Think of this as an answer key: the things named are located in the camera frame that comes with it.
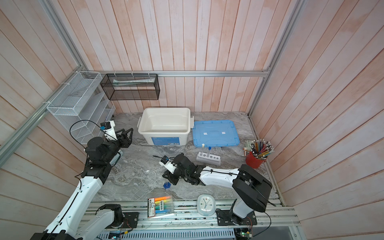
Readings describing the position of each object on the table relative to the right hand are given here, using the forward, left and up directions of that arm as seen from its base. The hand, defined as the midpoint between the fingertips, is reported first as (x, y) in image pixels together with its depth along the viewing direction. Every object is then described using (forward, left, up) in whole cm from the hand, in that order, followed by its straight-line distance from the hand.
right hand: (164, 174), depth 81 cm
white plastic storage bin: (+38, +6, -4) cm, 39 cm away
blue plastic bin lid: (+37, -32, -10) cm, 49 cm away
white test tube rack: (+13, -25, -5) cm, 29 cm away
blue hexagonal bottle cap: (-4, -1, -7) cm, 8 cm away
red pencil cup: (+8, -49, +1) cm, 50 cm away
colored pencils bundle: (+16, -56, +2) cm, 59 cm away
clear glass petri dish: (+1, +11, -8) cm, 14 cm away
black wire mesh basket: (+56, +29, +18) cm, 66 cm away
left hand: (+14, +17, +20) cm, 30 cm away
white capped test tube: (+14, -22, +5) cm, 26 cm away
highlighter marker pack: (-15, +1, -6) cm, 17 cm away
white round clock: (-14, -23, -6) cm, 27 cm away
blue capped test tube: (+19, -26, -8) cm, 34 cm away
